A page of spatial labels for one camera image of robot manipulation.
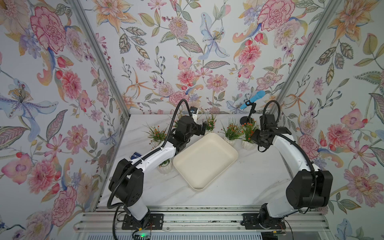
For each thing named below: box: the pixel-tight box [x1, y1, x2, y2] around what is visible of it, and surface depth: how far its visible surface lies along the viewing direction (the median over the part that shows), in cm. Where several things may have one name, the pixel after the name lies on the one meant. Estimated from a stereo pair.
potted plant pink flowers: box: [157, 158, 173, 175], surface depth 88 cm
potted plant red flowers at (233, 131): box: [217, 117, 244, 147], surface depth 100 cm
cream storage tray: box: [173, 132, 239, 190], surface depth 97 cm
